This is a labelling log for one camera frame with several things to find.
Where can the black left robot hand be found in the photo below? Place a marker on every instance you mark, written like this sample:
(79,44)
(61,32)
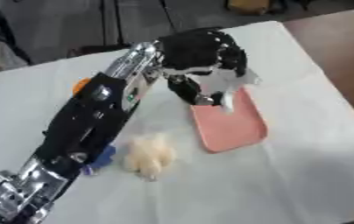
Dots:
(195,49)

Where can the white soft toy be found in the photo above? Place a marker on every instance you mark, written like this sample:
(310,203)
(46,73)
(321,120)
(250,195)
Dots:
(226,80)

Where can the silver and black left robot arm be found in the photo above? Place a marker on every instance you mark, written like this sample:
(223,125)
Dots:
(83,122)

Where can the yellow box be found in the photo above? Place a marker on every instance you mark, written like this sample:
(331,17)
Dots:
(248,5)

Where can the black tripod leg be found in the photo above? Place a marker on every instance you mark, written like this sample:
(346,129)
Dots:
(117,20)
(168,14)

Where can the pink flat tray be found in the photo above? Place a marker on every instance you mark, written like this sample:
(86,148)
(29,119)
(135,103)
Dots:
(231,128)

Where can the cream soft toy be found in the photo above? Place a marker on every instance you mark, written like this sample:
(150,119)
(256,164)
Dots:
(149,156)

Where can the orange small object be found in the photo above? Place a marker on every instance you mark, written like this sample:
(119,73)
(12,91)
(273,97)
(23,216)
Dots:
(80,85)

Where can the blue small object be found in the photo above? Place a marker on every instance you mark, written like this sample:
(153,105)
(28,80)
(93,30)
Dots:
(105,159)

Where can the black chair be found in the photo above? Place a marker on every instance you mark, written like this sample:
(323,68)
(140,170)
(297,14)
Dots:
(4,32)

